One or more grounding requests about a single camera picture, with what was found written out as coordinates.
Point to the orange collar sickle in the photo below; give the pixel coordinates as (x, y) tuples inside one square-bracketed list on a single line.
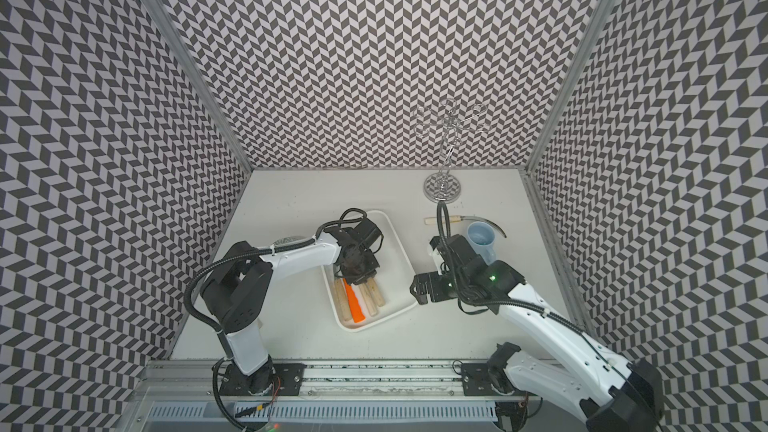
[(355, 309)]

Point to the chrome wire stand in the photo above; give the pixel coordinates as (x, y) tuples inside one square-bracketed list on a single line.
[(453, 122)]

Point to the wooden handle sickle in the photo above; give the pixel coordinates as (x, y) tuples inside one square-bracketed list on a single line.
[(375, 292)]

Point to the clear glass cup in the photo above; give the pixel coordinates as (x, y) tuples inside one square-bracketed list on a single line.
[(288, 240)]

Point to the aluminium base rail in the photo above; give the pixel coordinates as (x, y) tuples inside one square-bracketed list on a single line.
[(337, 395)]

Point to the aluminium corner post right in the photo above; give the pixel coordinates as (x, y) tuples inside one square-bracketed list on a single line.
[(580, 60)]

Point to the white plastic storage box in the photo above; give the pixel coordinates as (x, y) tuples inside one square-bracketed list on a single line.
[(393, 279)]

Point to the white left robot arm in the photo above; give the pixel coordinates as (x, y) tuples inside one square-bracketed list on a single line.
[(229, 294)]

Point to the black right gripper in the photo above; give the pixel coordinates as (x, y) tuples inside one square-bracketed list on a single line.
[(421, 282)]

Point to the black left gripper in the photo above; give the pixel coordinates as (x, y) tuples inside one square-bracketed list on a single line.
[(374, 265)]

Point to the aluminium corner post left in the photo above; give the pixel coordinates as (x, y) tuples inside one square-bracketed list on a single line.
[(170, 34)]

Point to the blue blade sickle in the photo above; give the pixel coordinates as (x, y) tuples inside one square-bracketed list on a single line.
[(369, 299)]

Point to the light blue mug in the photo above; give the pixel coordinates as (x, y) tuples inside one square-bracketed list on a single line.
[(481, 237)]

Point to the aluminium corner post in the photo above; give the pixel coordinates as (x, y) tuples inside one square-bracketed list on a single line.
[(580, 60), (170, 34)]

